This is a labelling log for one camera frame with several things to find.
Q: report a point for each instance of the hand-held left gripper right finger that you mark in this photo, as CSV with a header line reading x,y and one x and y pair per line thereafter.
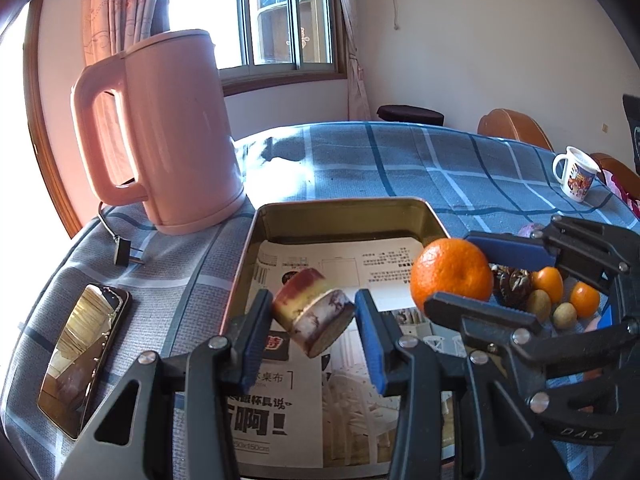
x,y
372,345

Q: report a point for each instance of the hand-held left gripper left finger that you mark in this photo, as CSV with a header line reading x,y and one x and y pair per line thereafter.
x,y
252,345

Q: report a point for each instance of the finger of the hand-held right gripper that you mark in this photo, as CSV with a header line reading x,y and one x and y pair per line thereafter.
x,y
510,250
480,312

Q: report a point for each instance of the large orange mandarin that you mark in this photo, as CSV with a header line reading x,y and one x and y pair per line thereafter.
x,y
450,272

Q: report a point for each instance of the yellow green round fruit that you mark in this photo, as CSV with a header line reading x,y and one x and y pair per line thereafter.
x,y
565,316

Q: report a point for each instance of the pink metal tin box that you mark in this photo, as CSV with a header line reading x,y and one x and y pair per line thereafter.
x,y
340,220

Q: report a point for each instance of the pale purple round fruit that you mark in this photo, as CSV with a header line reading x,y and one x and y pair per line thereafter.
x,y
530,230

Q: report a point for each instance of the small orange kumquat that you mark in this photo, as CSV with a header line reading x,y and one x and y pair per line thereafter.
x,y
585,300
549,282

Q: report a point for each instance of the olive green round fruit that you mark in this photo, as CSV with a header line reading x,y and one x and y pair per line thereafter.
x,y
539,305

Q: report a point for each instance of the printed paper sheet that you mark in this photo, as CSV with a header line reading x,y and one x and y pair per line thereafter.
x,y
320,270

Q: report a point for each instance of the white printed mug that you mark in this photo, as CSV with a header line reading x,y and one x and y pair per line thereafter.
x,y
577,180

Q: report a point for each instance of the brown wooden chair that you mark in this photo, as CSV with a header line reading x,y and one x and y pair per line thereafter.
x,y
510,127
615,162

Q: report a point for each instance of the pink patterned cloth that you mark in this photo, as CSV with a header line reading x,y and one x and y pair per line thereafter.
x,y
622,190

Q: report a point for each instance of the blue plaid tablecloth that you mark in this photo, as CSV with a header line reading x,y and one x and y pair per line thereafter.
x,y
400,170

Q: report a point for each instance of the dark round stool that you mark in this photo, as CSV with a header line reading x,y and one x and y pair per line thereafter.
x,y
410,114

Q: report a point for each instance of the black flat object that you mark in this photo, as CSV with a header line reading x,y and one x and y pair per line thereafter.
x,y
632,130

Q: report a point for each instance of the black smartphone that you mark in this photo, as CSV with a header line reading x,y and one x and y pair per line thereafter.
x,y
80,355

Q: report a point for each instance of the pink electric kettle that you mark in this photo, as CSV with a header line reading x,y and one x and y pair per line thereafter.
x,y
175,135

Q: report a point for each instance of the pink patterned curtain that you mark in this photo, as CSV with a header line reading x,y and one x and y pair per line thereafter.
x,y
357,85
115,5

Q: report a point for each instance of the sliding glass window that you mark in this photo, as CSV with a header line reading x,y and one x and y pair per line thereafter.
x,y
280,20

